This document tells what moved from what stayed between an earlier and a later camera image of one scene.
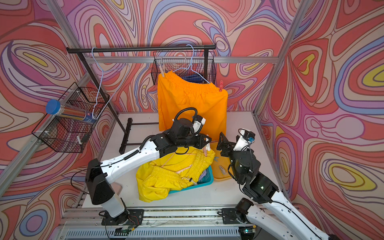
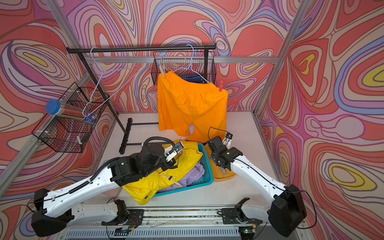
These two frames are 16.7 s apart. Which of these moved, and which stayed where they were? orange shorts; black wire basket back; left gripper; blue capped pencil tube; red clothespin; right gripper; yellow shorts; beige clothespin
Moved: yellow shorts; left gripper; right gripper
Stayed: blue capped pencil tube; black wire basket back; red clothespin; orange shorts; beige clothespin
